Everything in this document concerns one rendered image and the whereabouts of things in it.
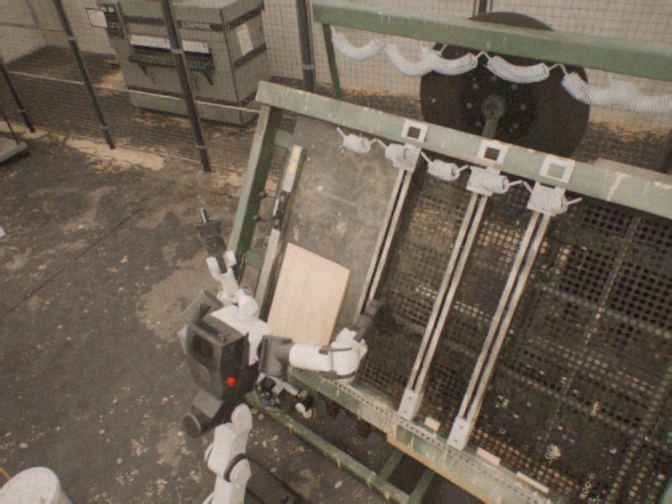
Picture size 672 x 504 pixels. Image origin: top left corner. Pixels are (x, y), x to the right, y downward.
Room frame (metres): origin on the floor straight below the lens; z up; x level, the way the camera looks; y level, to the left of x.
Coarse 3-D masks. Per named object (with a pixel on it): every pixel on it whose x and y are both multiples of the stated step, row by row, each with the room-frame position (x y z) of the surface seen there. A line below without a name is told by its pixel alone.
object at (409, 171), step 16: (400, 144) 1.75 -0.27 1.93; (416, 160) 1.81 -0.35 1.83; (400, 176) 1.84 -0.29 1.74; (416, 176) 1.85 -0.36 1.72; (400, 192) 1.83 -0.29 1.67; (400, 208) 1.76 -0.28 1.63; (384, 224) 1.75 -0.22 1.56; (400, 224) 1.76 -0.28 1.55; (384, 240) 1.73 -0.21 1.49; (384, 256) 1.67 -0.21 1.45; (368, 272) 1.67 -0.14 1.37; (384, 272) 1.66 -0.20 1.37; (368, 288) 1.63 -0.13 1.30; (368, 304) 1.58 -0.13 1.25
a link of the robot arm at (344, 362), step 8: (336, 352) 1.19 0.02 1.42; (344, 352) 1.19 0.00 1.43; (352, 352) 1.20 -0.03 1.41; (360, 352) 1.26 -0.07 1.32; (336, 360) 1.18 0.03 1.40; (344, 360) 1.17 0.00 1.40; (352, 360) 1.18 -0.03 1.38; (336, 368) 1.16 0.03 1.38; (344, 368) 1.15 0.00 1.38; (352, 368) 1.16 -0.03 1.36; (344, 376) 1.14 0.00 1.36
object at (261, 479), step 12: (252, 468) 1.44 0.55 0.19; (264, 468) 1.44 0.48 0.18; (252, 480) 1.37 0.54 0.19; (264, 480) 1.36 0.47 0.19; (276, 480) 1.36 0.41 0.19; (204, 492) 1.33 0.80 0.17; (252, 492) 1.30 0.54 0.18; (264, 492) 1.30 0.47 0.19; (276, 492) 1.29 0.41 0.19; (288, 492) 1.28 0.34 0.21
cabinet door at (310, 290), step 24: (288, 264) 1.93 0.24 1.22; (312, 264) 1.87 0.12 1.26; (336, 264) 1.81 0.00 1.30; (288, 288) 1.87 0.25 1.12; (312, 288) 1.80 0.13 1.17; (336, 288) 1.74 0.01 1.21; (288, 312) 1.80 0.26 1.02; (312, 312) 1.74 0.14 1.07; (336, 312) 1.68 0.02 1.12; (288, 336) 1.72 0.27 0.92; (312, 336) 1.67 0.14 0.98
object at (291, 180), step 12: (300, 156) 2.19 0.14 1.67; (288, 168) 2.19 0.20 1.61; (300, 168) 2.19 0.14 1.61; (288, 180) 2.15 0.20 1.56; (288, 204) 2.10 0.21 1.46; (288, 216) 2.09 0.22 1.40; (276, 240) 2.02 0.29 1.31; (276, 252) 2.00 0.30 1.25; (264, 264) 1.98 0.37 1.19; (276, 264) 1.99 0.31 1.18; (264, 276) 1.95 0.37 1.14; (264, 288) 1.91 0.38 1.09; (264, 300) 1.89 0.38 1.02
